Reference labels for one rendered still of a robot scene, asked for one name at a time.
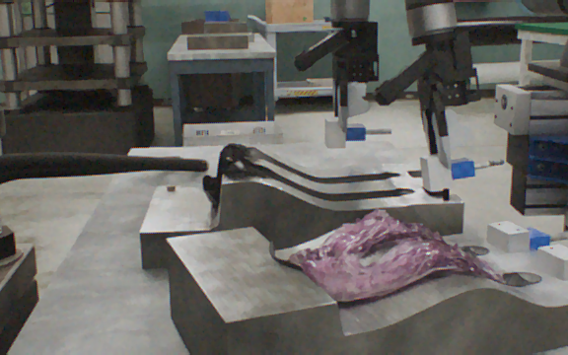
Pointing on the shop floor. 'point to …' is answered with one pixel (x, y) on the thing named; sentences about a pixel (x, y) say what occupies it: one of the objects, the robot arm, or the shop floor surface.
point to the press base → (3, 341)
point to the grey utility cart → (275, 58)
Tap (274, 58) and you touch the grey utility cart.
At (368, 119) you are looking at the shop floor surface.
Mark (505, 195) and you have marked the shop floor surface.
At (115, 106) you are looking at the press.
